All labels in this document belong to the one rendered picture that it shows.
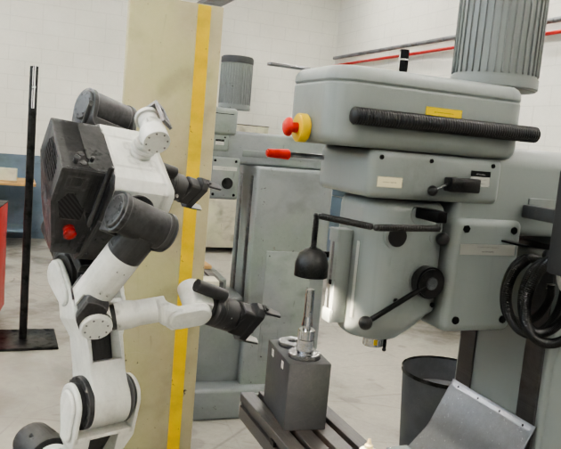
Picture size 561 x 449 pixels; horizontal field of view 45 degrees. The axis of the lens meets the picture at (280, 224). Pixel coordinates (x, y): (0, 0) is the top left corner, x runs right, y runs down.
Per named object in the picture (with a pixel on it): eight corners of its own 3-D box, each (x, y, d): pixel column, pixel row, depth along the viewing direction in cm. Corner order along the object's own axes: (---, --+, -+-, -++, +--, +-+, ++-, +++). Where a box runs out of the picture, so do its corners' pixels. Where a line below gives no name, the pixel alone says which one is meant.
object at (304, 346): (315, 354, 185) (317, 334, 184) (299, 355, 183) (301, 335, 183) (309, 348, 189) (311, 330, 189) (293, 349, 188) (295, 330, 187)
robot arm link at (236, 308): (243, 350, 187) (209, 339, 179) (232, 326, 194) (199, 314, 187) (271, 318, 183) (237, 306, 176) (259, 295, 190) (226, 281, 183)
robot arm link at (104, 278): (59, 331, 158) (112, 263, 151) (53, 295, 167) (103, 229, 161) (101, 344, 165) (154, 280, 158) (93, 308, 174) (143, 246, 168)
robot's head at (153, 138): (136, 159, 163) (149, 129, 158) (127, 134, 169) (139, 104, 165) (161, 163, 167) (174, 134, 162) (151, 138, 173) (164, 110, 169)
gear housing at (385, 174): (367, 198, 137) (372, 148, 136) (316, 186, 159) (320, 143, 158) (500, 205, 150) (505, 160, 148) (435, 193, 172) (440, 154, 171)
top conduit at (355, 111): (356, 124, 128) (358, 105, 128) (345, 124, 132) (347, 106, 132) (540, 143, 146) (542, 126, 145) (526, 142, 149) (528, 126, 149)
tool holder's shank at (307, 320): (314, 330, 185) (318, 290, 183) (303, 330, 183) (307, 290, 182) (310, 327, 188) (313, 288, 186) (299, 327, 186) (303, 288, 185)
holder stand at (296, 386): (282, 431, 181) (289, 359, 179) (263, 399, 202) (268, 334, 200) (325, 429, 185) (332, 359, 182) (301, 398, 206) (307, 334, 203)
